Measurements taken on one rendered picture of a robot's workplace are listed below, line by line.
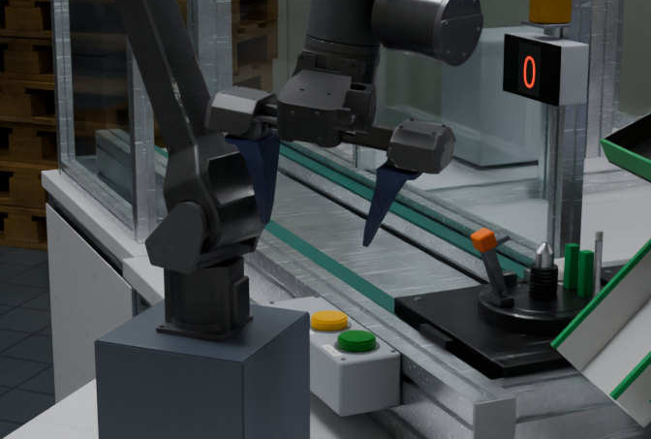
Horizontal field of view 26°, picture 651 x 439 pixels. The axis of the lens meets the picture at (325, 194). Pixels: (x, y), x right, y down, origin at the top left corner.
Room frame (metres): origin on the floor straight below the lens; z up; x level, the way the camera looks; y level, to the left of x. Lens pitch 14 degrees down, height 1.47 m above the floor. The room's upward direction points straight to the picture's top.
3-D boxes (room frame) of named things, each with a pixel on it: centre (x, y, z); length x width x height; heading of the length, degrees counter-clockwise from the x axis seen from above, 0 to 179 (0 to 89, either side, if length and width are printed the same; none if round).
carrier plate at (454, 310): (1.45, -0.24, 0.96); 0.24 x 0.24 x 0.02; 24
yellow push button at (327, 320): (1.44, 0.00, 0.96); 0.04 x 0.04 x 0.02
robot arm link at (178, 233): (1.16, 0.10, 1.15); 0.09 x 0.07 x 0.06; 143
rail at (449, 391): (1.64, 0.02, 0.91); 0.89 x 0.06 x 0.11; 24
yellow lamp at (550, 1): (1.67, -0.27, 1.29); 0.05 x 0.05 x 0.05
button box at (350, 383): (1.44, 0.00, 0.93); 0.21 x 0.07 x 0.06; 24
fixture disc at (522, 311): (1.45, -0.24, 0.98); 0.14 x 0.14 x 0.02
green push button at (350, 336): (1.38, -0.03, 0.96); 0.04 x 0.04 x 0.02
